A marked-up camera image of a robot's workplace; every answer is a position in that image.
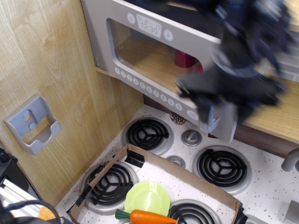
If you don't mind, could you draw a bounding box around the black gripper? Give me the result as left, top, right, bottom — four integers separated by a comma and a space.
176, 65, 287, 124

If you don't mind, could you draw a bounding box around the black braided cable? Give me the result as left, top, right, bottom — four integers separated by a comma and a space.
0, 199, 62, 224

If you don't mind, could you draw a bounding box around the grey stove knob upper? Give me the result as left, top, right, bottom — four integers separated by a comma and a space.
181, 130, 202, 147

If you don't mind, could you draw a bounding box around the silver microwave door handle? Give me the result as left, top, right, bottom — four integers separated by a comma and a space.
200, 102, 237, 133

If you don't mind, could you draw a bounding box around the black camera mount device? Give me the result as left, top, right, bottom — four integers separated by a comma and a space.
0, 148, 29, 191

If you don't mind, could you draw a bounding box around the grey toy microwave door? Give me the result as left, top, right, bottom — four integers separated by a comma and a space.
80, 0, 239, 143

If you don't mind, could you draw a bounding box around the grey stove knob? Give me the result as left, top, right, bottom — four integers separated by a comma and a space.
166, 155, 185, 168
181, 130, 202, 147

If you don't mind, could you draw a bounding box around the dark red toy vegetable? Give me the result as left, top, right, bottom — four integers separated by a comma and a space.
174, 50, 196, 68

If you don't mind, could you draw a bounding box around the black burner front left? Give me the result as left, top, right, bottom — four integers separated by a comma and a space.
85, 161, 139, 215

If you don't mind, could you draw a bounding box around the toy metal strainer spoon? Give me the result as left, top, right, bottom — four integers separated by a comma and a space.
170, 112, 186, 125

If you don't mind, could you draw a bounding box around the light green toy plate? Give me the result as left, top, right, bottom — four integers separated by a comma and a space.
124, 181, 170, 216

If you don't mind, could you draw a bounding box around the black burner front right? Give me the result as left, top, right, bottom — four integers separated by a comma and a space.
168, 199, 221, 224

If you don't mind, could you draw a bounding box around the orange toy carrot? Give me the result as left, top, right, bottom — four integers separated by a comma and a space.
115, 209, 177, 224

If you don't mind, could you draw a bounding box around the grey wall phone holder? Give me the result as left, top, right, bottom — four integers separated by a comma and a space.
4, 94, 62, 156

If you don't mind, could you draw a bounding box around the brown cardboard tray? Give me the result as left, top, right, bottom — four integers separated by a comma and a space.
67, 144, 248, 224

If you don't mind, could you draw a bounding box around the grey stove knob lower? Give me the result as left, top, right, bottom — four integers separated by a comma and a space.
166, 155, 185, 168

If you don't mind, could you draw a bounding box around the black burner back right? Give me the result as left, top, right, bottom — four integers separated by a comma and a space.
192, 145, 252, 196

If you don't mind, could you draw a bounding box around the grey toy faucet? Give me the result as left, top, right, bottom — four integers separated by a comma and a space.
281, 148, 299, 172

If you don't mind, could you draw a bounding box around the red toy pepper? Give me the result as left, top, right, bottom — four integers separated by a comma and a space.
196, 64, 203, 73

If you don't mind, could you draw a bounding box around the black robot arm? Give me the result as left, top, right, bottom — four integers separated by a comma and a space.
133, 0, 294, 123

